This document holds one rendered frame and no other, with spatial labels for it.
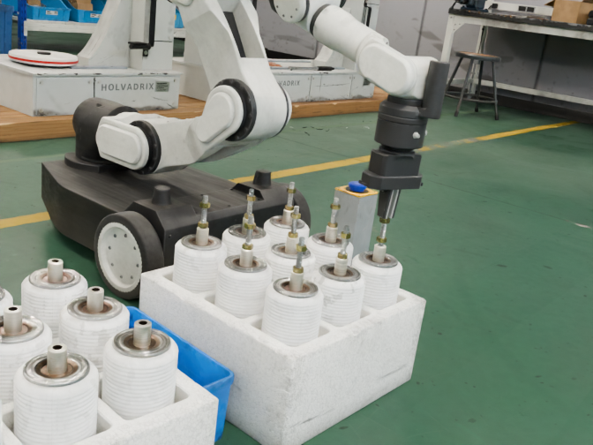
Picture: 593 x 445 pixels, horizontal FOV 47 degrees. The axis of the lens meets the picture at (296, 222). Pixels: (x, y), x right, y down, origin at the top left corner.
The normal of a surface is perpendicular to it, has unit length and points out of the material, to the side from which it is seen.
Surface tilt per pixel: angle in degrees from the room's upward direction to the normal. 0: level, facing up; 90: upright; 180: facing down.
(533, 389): 0
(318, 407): 90
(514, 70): 90
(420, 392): 0
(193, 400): 0
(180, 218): 46
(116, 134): 90
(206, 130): 90
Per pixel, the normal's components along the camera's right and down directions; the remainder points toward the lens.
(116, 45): 0.77, 0.29
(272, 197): 0.63, -0.46
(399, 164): 0.49, 0.33
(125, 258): -0.63, 0.17
